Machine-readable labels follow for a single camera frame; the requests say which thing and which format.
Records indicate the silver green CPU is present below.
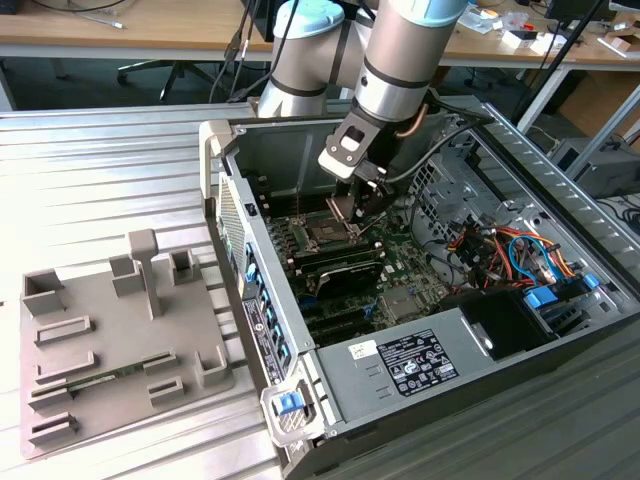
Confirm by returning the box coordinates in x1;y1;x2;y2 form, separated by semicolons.
324;196;353;222

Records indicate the CPU socket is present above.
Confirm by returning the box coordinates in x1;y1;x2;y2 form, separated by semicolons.
295;208;364;251

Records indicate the black RAM slot row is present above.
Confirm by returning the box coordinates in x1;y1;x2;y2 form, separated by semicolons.
288;239;387;275
257;189;351;220

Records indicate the black expansion slot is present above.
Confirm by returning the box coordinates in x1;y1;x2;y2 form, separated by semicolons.
299;302;370;329
305;319;375;347

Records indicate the green motherboard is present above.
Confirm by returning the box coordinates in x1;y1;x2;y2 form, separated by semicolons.
263;192;454;351

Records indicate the black graphics card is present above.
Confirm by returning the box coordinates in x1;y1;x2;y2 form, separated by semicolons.
312;262;385;301

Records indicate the silver chipset heatsink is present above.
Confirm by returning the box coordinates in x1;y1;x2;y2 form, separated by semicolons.
380;287;427;322

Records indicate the grey open PC case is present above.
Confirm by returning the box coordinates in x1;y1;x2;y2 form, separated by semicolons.
198;97;640;476

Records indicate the grey power supply unit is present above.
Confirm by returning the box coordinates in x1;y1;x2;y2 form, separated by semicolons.
298;307;496;426

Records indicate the blue disk carrier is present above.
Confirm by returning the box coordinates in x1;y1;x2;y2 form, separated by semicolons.
523;272;601;314

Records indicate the small white box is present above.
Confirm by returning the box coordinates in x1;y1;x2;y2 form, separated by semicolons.
501;28;557;55

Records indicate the black office chair base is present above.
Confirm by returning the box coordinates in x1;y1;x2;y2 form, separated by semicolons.
117;58;219;104

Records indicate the grey desktop computer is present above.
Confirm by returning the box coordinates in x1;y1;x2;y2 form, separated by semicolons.
547;137;640;201

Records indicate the black stand pole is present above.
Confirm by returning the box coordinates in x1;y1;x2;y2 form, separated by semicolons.
514;0;609;124

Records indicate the brown cardboard box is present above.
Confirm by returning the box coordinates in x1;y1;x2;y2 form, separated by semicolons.
552;69;640;139

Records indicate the wooden desk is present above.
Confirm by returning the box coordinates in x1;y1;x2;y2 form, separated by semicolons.
0;0;640;74

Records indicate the grey parts rack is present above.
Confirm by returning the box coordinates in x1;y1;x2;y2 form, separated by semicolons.
18;228;240;462

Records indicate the small cardboard piece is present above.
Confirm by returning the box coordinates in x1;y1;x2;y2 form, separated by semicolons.
598;33;635;57

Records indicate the green RAM stick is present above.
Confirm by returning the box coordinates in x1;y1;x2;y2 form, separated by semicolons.
67;364;149;391

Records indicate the orange red wire bundle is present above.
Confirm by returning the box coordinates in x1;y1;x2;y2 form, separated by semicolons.
447;219;584;296

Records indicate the blue wire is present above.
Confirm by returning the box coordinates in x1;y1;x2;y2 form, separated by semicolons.
507;232;559;289

